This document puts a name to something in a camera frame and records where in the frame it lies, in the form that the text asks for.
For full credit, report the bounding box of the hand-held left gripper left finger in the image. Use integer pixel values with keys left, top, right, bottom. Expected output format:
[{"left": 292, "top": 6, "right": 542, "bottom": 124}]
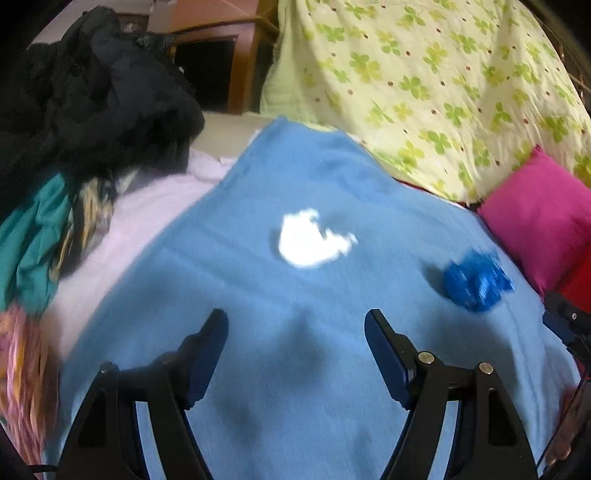
[{"left": 58, "top": 308, "right": 230, "bottom": 480}]

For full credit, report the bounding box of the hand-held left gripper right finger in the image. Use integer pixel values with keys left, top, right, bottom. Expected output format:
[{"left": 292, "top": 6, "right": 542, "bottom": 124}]
[{"left": 364, "top": 309, "right": 539, "bottom": 480}]

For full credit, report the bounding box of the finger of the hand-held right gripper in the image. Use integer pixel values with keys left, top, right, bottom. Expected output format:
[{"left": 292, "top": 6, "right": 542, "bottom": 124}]
[{"left": 542, "top": 291, "right": 591, "bottom": 365}]

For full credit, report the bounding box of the blue cloth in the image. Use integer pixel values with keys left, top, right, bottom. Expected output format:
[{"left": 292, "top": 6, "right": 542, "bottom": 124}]
[{"left": 443, "top": 249, "right": 515, "bottom": 313}]

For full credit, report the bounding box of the white tissue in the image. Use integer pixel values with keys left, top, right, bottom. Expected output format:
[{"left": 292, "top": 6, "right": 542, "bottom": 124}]
[{"left": 277, "top": 209, "right": 358, "bottom": 268}]

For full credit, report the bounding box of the person's right hand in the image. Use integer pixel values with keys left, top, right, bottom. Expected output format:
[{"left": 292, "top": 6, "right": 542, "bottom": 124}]
[{"left": 545, "top": 385, "right": 583, "bottom": 469}]

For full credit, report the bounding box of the red paper bag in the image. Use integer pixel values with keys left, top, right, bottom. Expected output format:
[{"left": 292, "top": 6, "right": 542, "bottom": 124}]
[{"left": 551, "top": 258, "right": 591, "bottom": 305}]

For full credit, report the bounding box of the blue towel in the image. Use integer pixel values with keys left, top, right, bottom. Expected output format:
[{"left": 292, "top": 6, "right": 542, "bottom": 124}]
[{"left": 44, "top": 115, "right": 583, "bottom": 480}]

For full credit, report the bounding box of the pink pillow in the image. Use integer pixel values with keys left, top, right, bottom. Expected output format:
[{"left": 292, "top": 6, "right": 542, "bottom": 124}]
[{"left": 478, "top": 145, "right": 591, "bottom": 296}]

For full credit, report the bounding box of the white bed sheet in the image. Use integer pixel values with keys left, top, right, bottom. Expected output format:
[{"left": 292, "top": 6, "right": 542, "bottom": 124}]
[{"left": 46, "top": 124, "right": 273, "bottom": 352}]

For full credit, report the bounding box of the pink patterned cloth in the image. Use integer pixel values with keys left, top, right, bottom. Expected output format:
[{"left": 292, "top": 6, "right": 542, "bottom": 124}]
[{"left": 0, "top": 302, "right": 61, "bottom": 467}]

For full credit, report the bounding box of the yellow and black patterned cloth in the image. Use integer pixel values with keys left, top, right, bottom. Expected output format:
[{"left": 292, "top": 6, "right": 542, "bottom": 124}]
[{"left": 55, "top": 168, "right": 139, "bottom": 278}]

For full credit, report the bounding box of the teal cloth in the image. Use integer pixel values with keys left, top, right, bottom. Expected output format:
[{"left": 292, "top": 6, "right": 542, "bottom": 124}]
[{"left": 0, "top": 173, "right": 75, "bottom": 315}]

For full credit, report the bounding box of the clover print quilt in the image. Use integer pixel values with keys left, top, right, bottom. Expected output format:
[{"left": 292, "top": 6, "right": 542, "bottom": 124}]
[{"left": 261, "top": 0, "right": 591, "bottom": 208}]

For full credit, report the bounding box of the black clothing pile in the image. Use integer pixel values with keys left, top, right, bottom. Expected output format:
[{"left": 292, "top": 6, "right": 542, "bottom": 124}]
[{"left": 0, "top": 7, "right": 206, "bottom": 185}]

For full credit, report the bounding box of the wooden cabinet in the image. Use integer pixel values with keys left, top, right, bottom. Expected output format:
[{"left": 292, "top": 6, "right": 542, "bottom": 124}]
[{"left": 115, "top": 0, "right": 282, "bottom": 114}]

